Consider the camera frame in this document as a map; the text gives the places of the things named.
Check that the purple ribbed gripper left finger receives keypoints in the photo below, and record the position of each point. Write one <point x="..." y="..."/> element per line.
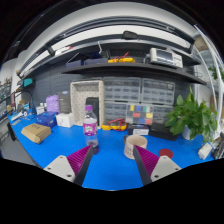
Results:
<point x="72" y="168"/>

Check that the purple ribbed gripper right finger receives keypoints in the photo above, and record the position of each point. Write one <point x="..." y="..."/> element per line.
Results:
<point x="152" y="167"/>

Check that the red round coaster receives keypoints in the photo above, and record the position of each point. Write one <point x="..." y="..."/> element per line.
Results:
<point x="166" y="152"/>

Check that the beige ceramic mug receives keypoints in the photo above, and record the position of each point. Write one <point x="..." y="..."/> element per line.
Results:
<point x="130" y="141"/>

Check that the blue table mat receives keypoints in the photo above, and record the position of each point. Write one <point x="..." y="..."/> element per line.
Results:
<point x="109" y="169"/>

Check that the black long case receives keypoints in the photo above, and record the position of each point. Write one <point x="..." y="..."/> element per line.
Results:
<point x="161" y="131"/>

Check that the black labelled box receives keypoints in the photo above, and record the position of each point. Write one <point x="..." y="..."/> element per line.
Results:
<point x="138" y="129"/>

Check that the clear bottle purple label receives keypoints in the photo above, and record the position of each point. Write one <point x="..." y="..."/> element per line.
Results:
<point x="90" y="128"/>

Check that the white small box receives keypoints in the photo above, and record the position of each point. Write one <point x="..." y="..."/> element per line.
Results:
<point x="65" y="120"/>

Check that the brown cardboard box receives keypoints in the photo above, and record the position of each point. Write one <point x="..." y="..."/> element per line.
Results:
<point x="36" y="132"/>

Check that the red yellow safety glasses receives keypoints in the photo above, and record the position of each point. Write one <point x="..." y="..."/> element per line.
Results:
<point x="116" y="125"/>

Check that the colourful parts organiser box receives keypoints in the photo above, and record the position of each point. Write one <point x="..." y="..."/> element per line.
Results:
<point x="139" y="114"/>

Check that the blue cardboard box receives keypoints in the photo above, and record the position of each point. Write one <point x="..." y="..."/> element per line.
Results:
<point x="46" y="119"/>

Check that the white power adapter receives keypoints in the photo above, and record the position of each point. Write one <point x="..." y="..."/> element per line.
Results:
<point x="204" y="151"/>

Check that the green potted plant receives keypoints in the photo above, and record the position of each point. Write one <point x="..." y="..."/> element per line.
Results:
<point x="197" y="117"/>

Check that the black flat tablet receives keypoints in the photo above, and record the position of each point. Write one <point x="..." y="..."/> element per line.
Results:
<point x="94" y="102"/>

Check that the purple plastic bag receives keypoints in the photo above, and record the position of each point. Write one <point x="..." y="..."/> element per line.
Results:
<point x="52" y="103"/>

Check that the dark grey upright box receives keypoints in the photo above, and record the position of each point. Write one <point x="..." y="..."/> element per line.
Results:
<point x="64" y="102"/>

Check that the clear drawer organiser cabinet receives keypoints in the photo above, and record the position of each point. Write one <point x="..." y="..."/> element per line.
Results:
<point x="121" y="91"/>

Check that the white perforated tray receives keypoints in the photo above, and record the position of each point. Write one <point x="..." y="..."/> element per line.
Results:
<point x="79" y="92"/>

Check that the black workbench shelf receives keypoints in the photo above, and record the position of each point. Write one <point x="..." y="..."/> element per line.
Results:
<point x="133" y="69"/>

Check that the dark blue shelf bin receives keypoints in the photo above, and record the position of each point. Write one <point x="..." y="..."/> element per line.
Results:
<point x="80" y="59"/>

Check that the yellow multimeter with leads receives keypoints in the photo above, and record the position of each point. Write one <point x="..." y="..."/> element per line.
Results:
<point x="122" y="59"/>

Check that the white oscilloscope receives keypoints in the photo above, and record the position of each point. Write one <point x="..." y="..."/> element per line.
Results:
<point x="165" y="57"/>

